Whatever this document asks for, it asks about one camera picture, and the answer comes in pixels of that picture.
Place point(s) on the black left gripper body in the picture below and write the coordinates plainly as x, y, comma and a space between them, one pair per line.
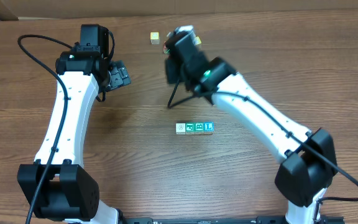
120, 75

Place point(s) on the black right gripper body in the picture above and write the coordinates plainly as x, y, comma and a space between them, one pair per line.
171, 42

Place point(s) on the white wooden block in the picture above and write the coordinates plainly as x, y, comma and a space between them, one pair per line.
180, 128

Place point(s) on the green letter wooden block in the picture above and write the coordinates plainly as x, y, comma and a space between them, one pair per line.
190, 128

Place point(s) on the green B wooden block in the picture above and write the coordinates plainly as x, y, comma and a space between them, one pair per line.
199, 128

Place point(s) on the blue L wooden block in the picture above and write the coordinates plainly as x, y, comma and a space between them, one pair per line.
208, 127

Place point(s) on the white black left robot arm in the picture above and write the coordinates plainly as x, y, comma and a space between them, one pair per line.
56, 185

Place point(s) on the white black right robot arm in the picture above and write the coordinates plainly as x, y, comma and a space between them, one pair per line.
307, 159

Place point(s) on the red O wooden block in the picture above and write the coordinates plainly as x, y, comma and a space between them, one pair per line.
165, 48

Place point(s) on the yellow wooden block right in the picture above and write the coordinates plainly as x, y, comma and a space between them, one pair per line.
197, 40

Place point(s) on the yellow wooden block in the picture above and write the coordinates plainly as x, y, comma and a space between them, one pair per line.
154, 38
197, 40

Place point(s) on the yellow wooden block far left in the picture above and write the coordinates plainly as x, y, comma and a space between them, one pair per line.
154, 38

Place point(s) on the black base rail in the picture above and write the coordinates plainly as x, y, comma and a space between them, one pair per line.
257, 220

